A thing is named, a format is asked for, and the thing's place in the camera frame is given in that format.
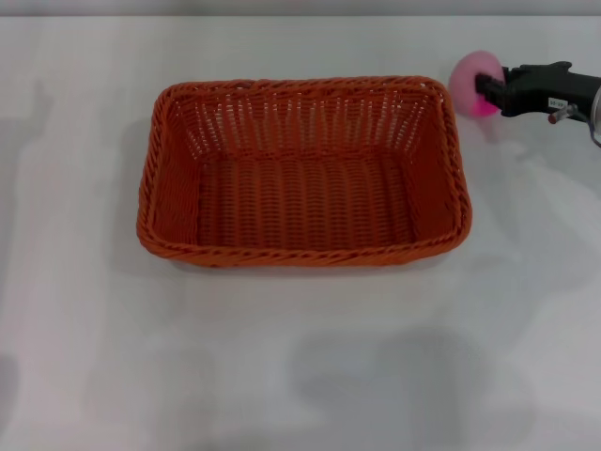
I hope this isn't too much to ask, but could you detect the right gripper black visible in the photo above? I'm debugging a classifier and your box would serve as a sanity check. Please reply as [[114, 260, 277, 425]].
[[474, 60, 601, 118]]

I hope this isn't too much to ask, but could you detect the pink peach toy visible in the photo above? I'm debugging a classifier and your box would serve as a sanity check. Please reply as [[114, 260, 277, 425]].
[[448, 51, 509, 118]]

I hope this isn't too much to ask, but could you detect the orange woven plastic basket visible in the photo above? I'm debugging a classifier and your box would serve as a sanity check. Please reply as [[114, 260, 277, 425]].
[[136, 74, 472, 270]]

